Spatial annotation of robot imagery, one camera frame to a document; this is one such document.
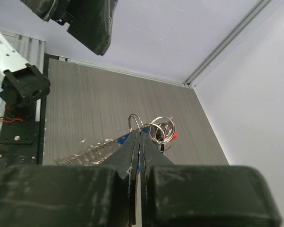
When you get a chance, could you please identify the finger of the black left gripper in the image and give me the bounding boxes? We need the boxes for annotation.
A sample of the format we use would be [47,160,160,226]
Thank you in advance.
[22,0,118,56]

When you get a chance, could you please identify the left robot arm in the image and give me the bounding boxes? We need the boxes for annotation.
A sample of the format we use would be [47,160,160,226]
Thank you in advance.
[0,0,117,118]

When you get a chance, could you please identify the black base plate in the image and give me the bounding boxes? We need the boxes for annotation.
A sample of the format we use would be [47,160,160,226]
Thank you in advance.
[0,51,50,166]

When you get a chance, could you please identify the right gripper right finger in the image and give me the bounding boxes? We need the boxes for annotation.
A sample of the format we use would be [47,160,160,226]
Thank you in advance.
[140,132,282,227]

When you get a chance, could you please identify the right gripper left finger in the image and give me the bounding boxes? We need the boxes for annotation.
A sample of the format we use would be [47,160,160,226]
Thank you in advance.
[0,130,139,227]

